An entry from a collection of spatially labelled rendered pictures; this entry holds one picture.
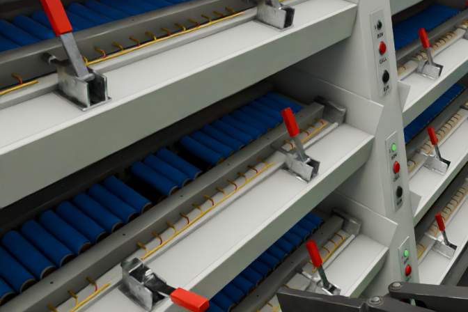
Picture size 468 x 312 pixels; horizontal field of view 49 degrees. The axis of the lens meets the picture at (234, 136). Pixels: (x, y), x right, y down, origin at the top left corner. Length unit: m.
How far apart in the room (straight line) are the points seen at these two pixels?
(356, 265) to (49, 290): 0.48
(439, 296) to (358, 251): 0.49
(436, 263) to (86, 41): 0.87
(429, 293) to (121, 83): 0.29
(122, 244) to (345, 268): 0.40
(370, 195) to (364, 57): 0.22
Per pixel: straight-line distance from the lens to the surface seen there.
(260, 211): 0.60
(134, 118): 0.44
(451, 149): 1.17
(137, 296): 0.50
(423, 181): 1.04
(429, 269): 1.13
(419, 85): 0.97
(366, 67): 0.75
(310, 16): 0.66
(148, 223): 0.53
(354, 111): 0.78
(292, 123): 0.64
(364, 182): 0.83
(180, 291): 0.46
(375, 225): 0.85
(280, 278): 0.74
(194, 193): 0.57
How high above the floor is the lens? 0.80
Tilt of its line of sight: 18 degrees down
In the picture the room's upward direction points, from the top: 12 degrees counter-clockwise
